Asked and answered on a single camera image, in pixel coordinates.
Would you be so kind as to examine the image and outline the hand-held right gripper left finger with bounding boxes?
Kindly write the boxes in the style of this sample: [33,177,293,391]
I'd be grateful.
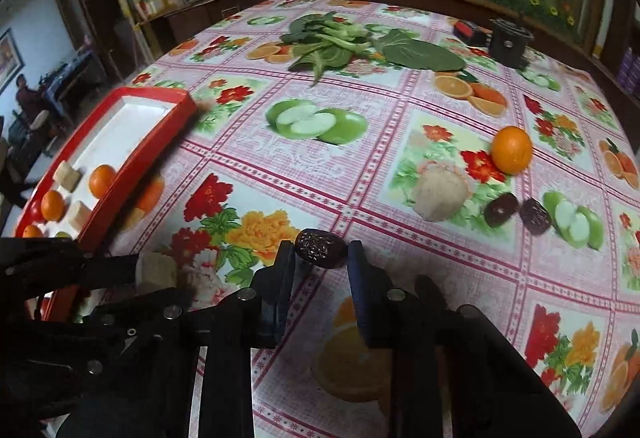
[57,242,297,438]

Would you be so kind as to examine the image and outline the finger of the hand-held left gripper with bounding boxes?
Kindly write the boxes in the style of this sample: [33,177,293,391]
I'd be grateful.
[0,239,140,305]
[82,287,195,375]

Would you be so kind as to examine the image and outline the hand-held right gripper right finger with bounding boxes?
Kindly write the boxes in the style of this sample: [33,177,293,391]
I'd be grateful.
[349,242,581,438]

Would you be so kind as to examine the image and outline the dark red date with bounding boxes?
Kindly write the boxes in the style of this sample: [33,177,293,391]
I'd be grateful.
[482,192,520,227]
[519,198,552,236]
[293,229,348,269]

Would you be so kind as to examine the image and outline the red tray with white inside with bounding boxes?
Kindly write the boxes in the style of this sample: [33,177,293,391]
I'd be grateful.
[14,86,197,321]

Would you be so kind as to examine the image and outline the fruit and flower print tablecloth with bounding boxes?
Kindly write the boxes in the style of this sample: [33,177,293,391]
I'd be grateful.
[35,0,640,438]

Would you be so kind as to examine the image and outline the large green leaf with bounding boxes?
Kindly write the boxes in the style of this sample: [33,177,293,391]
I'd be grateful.
[372,28,467,72]

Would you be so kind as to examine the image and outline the green leafy vegetable bunch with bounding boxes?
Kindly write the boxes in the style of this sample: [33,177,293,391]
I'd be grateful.
[280,12,373,86]

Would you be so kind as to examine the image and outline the red and black battery pack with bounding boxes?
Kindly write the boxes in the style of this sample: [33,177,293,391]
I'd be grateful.
[452,19,493,46]

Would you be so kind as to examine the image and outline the black round device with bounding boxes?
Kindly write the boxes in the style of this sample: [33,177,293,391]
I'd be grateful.
[487,12,536,68]

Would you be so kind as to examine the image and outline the purple bottles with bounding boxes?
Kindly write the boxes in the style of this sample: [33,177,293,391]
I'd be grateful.
[616,45,640,98]

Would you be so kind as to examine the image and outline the framed wall picture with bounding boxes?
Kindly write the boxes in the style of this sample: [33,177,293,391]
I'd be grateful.
[0,28,25,93]

